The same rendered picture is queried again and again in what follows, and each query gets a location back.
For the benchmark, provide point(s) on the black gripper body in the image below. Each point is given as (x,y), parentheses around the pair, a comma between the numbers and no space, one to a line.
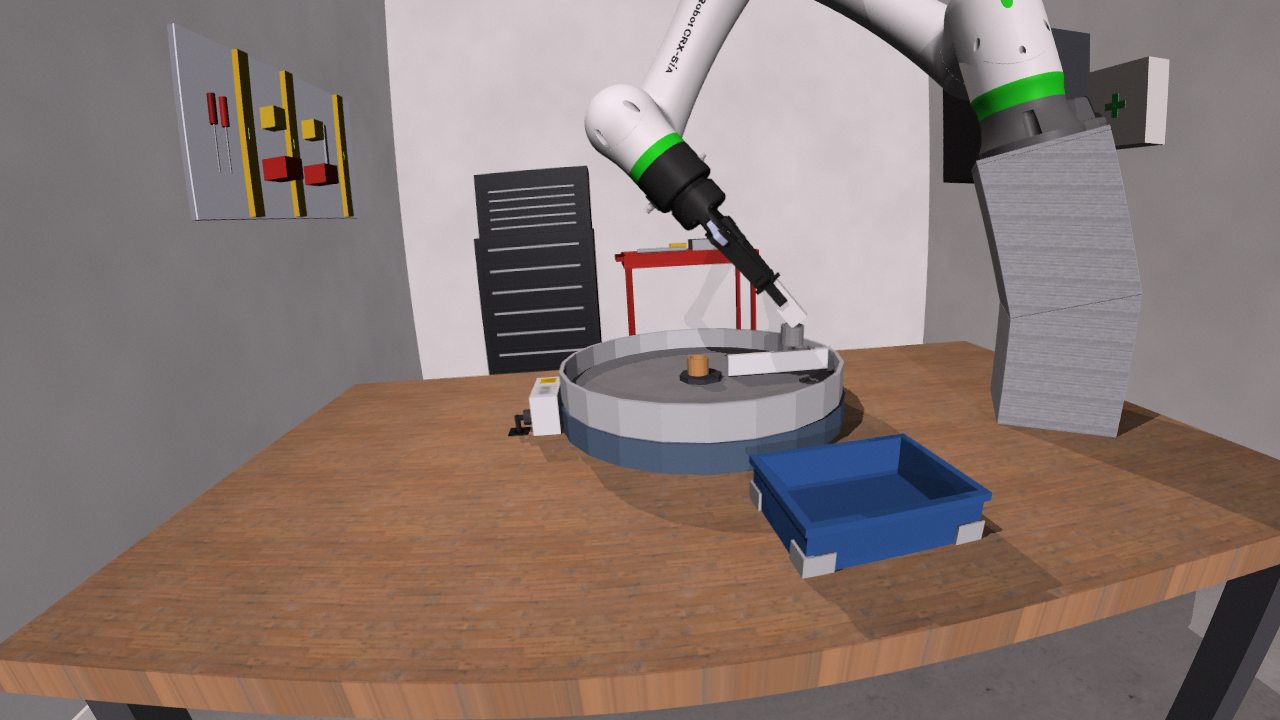
(701,204)

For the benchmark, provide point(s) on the blue open-top crate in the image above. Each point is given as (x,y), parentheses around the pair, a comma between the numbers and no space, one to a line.
(864,476)

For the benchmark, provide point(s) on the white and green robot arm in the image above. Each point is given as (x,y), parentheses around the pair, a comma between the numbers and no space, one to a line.
(1010,72)

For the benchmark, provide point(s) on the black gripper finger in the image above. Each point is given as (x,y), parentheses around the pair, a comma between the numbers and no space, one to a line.
(750,247)
(736,252)

